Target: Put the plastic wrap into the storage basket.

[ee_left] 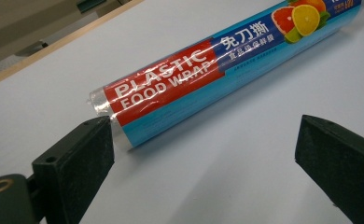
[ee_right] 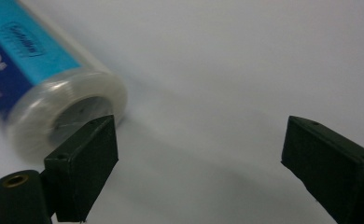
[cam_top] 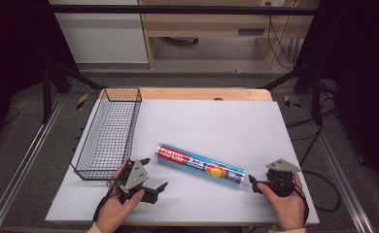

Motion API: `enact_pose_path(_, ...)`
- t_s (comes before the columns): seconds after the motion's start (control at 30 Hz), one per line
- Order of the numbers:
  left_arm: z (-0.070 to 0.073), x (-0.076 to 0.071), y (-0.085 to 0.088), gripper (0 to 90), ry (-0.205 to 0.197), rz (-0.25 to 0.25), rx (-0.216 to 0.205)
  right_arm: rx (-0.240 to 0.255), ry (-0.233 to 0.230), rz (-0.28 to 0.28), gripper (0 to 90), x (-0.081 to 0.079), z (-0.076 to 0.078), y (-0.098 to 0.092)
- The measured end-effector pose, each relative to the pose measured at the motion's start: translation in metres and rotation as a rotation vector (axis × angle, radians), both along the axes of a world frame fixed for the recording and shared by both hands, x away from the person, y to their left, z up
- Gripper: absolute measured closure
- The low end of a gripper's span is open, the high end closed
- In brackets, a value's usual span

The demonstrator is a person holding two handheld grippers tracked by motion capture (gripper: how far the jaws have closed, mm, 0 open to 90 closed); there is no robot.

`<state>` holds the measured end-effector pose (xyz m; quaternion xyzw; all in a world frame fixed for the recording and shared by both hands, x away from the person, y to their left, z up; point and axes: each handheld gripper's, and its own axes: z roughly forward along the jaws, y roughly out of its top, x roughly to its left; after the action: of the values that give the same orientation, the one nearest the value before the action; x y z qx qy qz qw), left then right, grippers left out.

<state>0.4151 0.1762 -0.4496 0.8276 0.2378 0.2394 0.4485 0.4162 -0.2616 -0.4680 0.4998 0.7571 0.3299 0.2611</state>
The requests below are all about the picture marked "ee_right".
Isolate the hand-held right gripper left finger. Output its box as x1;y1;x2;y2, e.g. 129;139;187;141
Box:
0;114;119;224

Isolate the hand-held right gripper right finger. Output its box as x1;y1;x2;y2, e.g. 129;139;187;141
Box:
280;115;364;224

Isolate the blue tube with clear cap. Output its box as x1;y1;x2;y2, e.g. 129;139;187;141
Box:
0;0;129;166

